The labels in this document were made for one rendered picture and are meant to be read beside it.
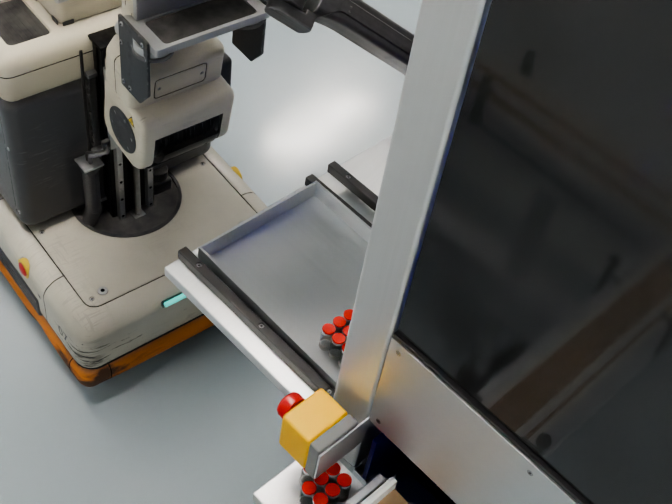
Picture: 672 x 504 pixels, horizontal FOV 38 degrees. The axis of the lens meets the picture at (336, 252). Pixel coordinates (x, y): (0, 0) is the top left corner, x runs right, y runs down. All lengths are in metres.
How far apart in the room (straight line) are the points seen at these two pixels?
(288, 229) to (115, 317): 0.75
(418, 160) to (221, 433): 1.58
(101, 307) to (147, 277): 0.14
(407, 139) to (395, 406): 0.41
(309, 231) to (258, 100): 1.63
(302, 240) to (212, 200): 0.90
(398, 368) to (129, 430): 1.36
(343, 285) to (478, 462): 0.53
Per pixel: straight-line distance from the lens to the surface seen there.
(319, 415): 1.31
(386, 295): 1.14
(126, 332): 2.38
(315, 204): 1.75
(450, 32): 0.89
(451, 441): 1.21
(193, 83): 2.06
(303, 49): 3.52
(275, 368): 1.52
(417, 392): 1.20
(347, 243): 1.69
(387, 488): 1.34
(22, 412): 2.54
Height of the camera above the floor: 2.14
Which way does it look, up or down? 49 degrees down
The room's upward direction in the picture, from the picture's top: 11 degrees clockwise
